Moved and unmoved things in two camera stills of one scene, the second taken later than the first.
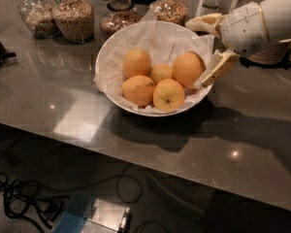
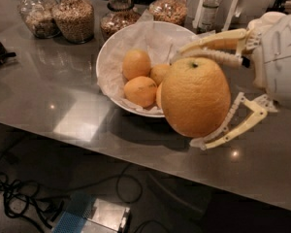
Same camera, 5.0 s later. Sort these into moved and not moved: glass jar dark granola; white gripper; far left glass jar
Moved: white gripper
Not moved: far left glass jar; glass jar dark granola
